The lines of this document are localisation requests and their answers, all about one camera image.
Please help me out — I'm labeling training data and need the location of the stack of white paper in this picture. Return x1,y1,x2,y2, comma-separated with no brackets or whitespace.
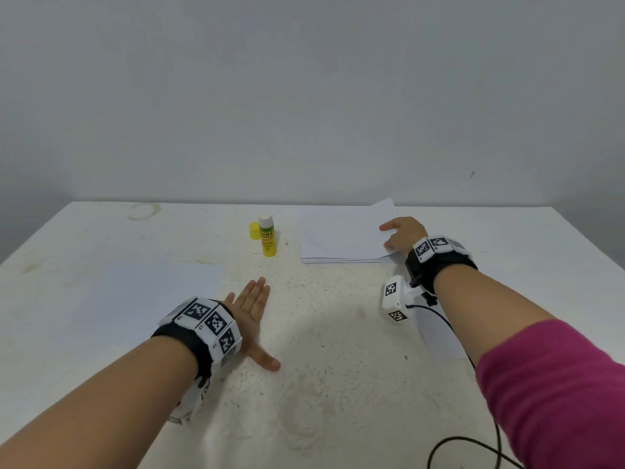
415,288,470,362
78,259,230,323

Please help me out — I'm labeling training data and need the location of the person's left forearm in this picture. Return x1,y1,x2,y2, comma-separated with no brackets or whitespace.
0,337,201,469

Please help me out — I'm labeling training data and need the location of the black cable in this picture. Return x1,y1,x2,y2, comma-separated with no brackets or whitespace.
405,302,529,469

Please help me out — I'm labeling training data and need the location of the person's left hand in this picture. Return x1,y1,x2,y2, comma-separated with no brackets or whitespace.
223,278,283,373

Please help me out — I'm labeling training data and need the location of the pink sleeve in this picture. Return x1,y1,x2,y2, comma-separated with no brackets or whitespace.
477,319,625,469

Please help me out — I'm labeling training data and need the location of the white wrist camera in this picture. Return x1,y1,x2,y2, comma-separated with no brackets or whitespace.
381,276,423,323
166,380,211,424

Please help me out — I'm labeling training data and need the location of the person's right hand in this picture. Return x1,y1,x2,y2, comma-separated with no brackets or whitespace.
379,216,429,255

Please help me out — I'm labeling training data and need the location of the black marker wristband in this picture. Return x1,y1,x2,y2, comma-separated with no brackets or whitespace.
404,236,480,305
152,296,243,385

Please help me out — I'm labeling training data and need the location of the yellow glue stick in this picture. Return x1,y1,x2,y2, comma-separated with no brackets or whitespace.
258,216,279,258

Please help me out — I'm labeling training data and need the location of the glued white paper sheet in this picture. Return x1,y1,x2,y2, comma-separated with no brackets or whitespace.
296,198,406,264

